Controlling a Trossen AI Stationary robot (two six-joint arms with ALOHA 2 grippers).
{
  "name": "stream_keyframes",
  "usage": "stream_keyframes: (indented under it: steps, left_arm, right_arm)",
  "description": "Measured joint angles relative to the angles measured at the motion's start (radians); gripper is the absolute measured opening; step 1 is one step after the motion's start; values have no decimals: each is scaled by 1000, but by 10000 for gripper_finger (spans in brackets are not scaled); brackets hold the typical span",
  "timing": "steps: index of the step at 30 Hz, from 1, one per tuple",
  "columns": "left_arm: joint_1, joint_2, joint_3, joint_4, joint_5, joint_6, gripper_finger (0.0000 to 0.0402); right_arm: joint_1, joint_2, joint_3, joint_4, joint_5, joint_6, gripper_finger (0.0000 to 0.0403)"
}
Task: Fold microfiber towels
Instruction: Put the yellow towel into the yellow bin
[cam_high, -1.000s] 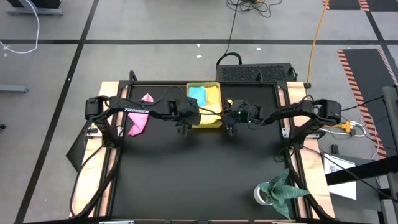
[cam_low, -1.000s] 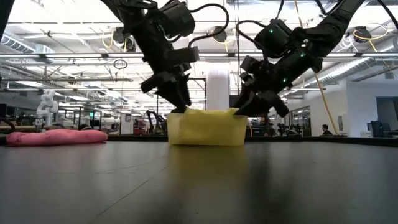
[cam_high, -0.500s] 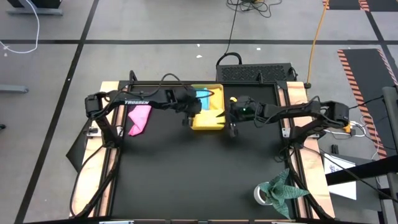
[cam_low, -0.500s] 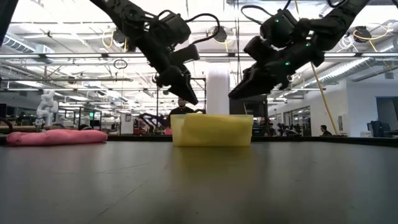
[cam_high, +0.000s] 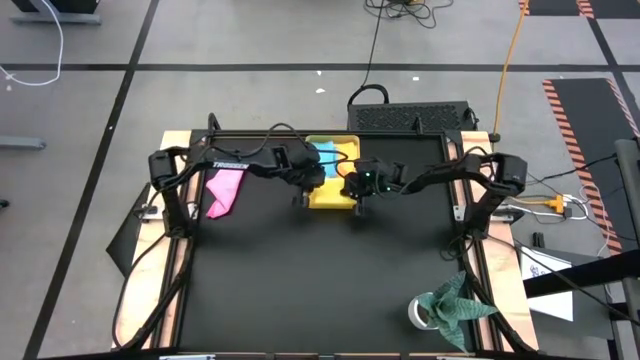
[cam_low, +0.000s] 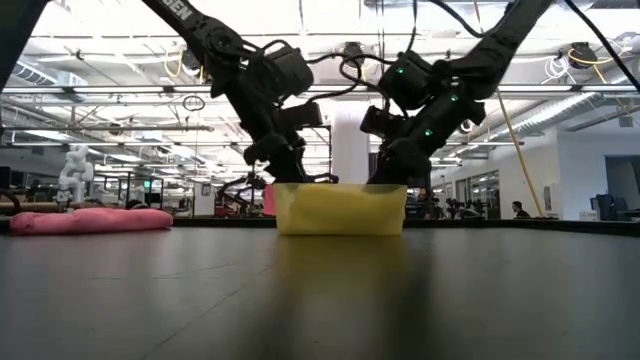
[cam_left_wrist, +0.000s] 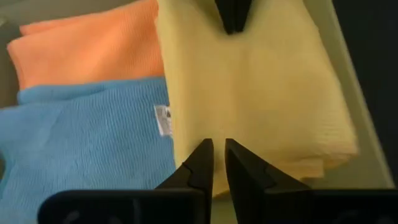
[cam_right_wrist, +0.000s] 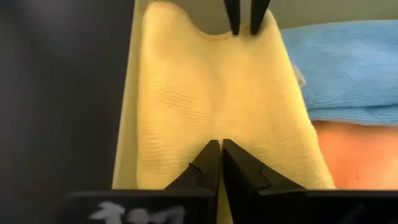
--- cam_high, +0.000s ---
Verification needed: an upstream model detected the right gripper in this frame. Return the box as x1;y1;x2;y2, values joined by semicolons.
341;158;407;217

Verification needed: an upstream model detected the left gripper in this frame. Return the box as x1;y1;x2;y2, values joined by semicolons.
284;142;327;208

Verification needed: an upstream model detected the yellow-green plastic bin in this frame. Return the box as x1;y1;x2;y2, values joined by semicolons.
304;133;361;210

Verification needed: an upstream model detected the yellow microfiber towel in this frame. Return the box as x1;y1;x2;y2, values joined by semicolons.
308;174;357;208

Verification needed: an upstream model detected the blue microfiber towel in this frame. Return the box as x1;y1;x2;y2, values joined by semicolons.
312;141;339;179

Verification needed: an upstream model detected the pink microfiber towel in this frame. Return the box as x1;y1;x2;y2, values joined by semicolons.
205;168;246;219

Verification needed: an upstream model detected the black computer tower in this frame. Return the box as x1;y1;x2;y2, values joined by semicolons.
347;101;475;133

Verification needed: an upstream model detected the snake plant in white pot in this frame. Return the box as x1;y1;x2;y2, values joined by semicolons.
407;271;500;354

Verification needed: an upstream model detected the orange power plug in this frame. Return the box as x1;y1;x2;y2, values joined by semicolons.
529;195;567;213

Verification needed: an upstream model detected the white paper sheet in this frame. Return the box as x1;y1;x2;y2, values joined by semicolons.
519;246;575;322

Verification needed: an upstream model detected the black striped floor mat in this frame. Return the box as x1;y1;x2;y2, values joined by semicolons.
542;77;640;256
518;0;640;18

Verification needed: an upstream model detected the grey desk foot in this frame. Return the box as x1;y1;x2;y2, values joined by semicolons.
0;135;47;151
10;0;102;25

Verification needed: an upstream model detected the black cable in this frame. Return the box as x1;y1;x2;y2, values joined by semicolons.
347;0;454;109

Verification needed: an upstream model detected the black frame strut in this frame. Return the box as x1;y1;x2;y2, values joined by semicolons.
457;239;531;354
112;234;196;351

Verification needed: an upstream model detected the orange cable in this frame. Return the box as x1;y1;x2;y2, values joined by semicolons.
491;0;530;142

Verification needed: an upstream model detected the black camera stand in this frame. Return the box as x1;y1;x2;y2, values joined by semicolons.
522;138;640;360

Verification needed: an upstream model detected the white cable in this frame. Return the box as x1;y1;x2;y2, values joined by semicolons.
0;0;66;88

